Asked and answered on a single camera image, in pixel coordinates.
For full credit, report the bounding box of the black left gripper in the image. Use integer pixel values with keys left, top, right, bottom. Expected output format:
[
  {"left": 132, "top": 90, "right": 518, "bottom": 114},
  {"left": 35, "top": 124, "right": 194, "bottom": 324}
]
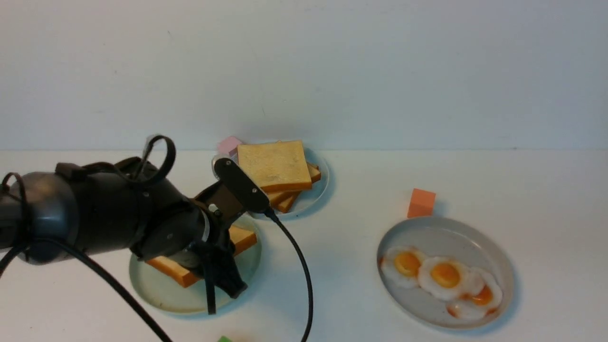
[{"left": 138, "top": 183, "right": 247, "bottom": 315}]

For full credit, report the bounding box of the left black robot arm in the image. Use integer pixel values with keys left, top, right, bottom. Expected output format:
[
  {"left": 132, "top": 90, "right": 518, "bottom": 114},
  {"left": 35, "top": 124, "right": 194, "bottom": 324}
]
[{"left": 1, "top": 157, "right": 267, "bottom": 314}]

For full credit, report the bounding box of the light green round plate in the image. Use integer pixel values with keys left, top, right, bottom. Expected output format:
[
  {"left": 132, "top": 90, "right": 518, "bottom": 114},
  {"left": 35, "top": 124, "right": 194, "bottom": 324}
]
[{"left": 129, "top": 217, "right": 263, "bottom": 316}]

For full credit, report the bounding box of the light blue bread plate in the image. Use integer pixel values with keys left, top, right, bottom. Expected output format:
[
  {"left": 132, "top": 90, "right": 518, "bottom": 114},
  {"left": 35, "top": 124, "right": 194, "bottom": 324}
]
[{"left": 211, "top": 141, "right": 330, "bottom": 220}]

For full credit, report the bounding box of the pink foam cube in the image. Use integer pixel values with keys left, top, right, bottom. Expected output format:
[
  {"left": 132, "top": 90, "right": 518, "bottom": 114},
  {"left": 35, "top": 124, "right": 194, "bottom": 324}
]
[{"left": 217, "top": 136, "right": 243, "bottom": 157}]

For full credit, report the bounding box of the orange foam cube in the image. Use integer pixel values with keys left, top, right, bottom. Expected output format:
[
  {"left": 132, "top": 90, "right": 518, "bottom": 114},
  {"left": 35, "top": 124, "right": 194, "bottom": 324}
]
[{"left": 407, "top": 188, "right": 437, "bottom": 219}]

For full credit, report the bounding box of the grey egg plate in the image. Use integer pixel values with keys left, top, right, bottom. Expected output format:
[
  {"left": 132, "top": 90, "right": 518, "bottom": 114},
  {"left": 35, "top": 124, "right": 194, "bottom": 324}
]
[{"left": 376, "top": 216, "right": 519, "bottom": 335}]

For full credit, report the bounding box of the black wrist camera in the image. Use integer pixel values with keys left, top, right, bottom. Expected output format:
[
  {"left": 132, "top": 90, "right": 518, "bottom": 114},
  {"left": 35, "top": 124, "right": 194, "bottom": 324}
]
[{"left": 211, "top": 154, "right": 271, "bottom": 214}]

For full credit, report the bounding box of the black camera cable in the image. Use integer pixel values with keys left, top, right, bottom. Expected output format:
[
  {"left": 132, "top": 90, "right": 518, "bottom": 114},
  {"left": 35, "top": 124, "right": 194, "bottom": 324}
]
[{"left": 0, "top": 135, "right": 314, "bottom": 342}]

